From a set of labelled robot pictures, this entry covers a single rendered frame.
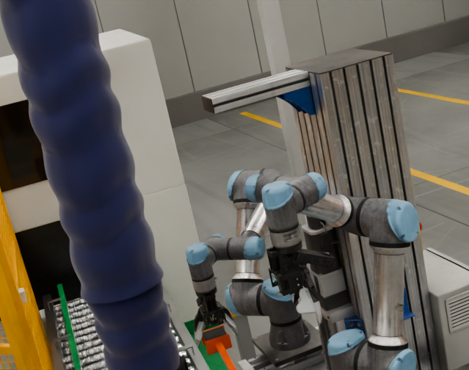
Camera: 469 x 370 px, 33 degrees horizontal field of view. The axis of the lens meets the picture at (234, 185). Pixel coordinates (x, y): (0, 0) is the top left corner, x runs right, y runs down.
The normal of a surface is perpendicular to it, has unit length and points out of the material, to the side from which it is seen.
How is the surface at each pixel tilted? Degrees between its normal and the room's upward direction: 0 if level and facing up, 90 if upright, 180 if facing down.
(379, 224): 73
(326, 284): 90
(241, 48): 90
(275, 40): 90
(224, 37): 90
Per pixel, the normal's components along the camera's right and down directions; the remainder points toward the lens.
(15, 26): -0.61, 0.18
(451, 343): 0.35, 0.21
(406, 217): 0.71, -0.07
